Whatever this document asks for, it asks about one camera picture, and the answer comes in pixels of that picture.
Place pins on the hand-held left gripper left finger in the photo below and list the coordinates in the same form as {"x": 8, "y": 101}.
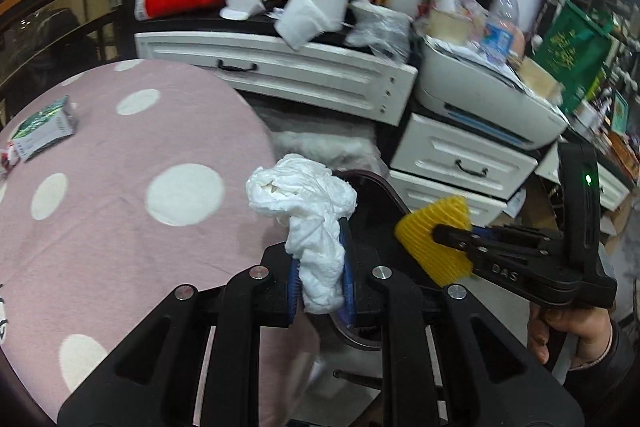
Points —
{"x": 295, "y": 282}

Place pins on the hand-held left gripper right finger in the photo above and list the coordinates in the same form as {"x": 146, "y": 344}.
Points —
{"x": 348, "y": 292}

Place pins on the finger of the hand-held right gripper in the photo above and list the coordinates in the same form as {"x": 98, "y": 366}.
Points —
{"x": 530, "y": 234}
{"x": 500, "y": 249}

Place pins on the white tissue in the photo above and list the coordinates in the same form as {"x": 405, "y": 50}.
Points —
{"x": 310, "y": 207}

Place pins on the yellow foam fruit net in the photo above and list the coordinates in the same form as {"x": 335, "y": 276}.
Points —
{"x": 425, "y": 227}

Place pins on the person's right forearm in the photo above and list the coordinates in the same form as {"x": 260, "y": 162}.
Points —
{"x": 617, "y": 379}

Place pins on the person's right hand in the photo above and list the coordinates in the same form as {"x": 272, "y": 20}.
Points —
{"x": 592, "y": 327}

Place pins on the white drawer unit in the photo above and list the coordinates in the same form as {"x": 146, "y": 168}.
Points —
{"x": 440, "y": 152}

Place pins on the white fluffy rug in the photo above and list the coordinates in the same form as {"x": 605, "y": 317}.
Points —
{"x": 320, "y": 147}

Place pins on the white printer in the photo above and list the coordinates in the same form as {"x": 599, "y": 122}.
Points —
{"x": 475, "y": 97}

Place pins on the small cardboard box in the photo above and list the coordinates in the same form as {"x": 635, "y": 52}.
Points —
{"x": 542, "y": 82}

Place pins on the pink polka dot tablecloth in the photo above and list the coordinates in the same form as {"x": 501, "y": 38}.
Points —
{"x": 125, "y": 232}

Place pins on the green gift bag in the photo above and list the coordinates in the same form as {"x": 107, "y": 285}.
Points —
{"x": 570, "y": 52}

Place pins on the clear water bottle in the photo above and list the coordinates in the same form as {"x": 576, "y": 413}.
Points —
{"x": 500, "y": 32}

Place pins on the white drawer cabinet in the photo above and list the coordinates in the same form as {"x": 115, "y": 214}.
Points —
{"x": 310, "y": 77}

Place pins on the clear plastic bag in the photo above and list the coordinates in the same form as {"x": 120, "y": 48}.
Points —
{"x": 380, "y": 32}

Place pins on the white plastic tub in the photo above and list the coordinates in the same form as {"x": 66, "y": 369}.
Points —
{"x": 332, "y": 2}

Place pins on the white cap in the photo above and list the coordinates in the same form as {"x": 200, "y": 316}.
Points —
{"x": 242, "y": 2}

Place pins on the green drink carton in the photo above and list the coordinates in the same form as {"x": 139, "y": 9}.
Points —
{"x": 42, "y": 127}

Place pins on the small red white wrapper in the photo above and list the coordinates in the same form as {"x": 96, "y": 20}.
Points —
{"x": 7, "y": 159}

